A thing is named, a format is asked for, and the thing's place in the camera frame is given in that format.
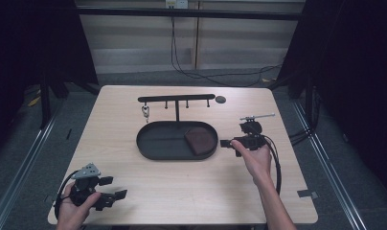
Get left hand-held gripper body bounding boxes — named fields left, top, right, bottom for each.
left=68, top=162, right=117, bottom=212

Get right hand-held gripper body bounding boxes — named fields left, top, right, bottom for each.
left=233, top=112, right=276, bottom=151

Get brown leather key pouch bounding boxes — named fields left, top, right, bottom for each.
left=183, top=126, right=217, bottom=157

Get black tray with hook rack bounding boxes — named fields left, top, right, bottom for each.
left=136, top=93, right=219, bottom=161

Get silver carabiner clip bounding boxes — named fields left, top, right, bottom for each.
left=141, top=103, right=151, bottom=124

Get person's right hand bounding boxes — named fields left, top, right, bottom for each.
left=230, top=139, right=273, bottom=187

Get person's left hand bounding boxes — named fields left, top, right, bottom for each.
left=56, top=182, right=102, bottom=230

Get black metal stand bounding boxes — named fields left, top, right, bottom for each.
left=37, top=72, right=53, bottom=130
left=304, top=75, right=316, bottom=127

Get grey tape piece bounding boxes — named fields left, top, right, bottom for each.
left=296, top=189, right=320, bottom=199

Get yellow floor scrap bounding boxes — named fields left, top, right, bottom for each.
left=27, top=95, right=42, bottom=108

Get dark curtain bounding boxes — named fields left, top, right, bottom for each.
left=0, top=0, right=100, bottom=157
left=267, top=0, right=387, bottom=200

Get black horizontal bar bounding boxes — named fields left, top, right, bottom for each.
left=76, top=7, right=307, bottom=22

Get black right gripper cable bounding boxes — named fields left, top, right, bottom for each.
left=261, top=133, right=283, bottom=196

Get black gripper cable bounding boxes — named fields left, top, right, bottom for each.
left=261, top=133, right=283, bottom=196
left=53, top=170, right=81, bottom=220

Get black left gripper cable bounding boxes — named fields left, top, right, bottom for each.
left=53, top=170, right=81, bottom=220

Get black floor cables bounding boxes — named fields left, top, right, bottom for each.
left=288, top=127, right=311, bottom=148

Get metal floor rail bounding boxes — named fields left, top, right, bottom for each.
left=0, top=104, right=66, bottom=230
left=291, top=100, right=372, bottom=230

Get black wall cable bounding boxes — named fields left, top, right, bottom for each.
left=170, top=14, right=283, bottom=88

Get white wall outlet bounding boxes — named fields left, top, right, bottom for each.
left=165, top=0, right=190, bottom=10

